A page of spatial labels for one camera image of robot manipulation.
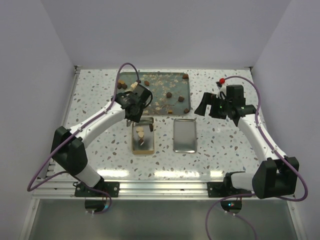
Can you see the white heart chocolate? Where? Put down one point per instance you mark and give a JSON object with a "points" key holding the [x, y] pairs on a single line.
{"points": [[141, 134]]}

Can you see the aluminium front rail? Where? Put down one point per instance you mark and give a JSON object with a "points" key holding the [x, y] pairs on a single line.
{"points": [[133, 190]]}

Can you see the white square chocolate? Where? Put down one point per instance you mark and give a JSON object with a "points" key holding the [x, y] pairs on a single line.
{"points": [[133, 86]]}

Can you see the gold tin box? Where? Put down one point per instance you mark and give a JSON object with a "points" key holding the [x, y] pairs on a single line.
{"points": [[148, 147]]}

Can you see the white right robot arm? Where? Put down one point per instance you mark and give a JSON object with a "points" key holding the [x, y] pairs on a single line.
{"points": [[276, 175]]}

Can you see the blue floral serving tray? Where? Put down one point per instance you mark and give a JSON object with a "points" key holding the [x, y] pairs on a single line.
{"points": [[160, 83]]}

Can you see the dark chocolate left pair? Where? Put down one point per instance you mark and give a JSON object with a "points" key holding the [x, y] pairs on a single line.
{"points": [[122, 86]]}

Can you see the metal tongs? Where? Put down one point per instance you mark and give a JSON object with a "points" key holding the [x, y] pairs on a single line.
{"points": [[128, 123]]}

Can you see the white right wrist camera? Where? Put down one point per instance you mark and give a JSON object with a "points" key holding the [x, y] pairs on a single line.
{"points": [[222, 89]]}

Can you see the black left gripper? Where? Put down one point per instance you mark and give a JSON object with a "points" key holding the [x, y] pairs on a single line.
{"points": [[137, 117]]}

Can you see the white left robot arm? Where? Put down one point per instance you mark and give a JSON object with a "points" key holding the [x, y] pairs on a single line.
{"points": [[69, 144]]}

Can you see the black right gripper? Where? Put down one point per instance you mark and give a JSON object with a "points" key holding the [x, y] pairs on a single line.
{"points": [[207, 99]]}

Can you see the beige round chocolate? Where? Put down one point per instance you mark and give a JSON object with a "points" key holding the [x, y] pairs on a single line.
{"points": [[139, 129]]}

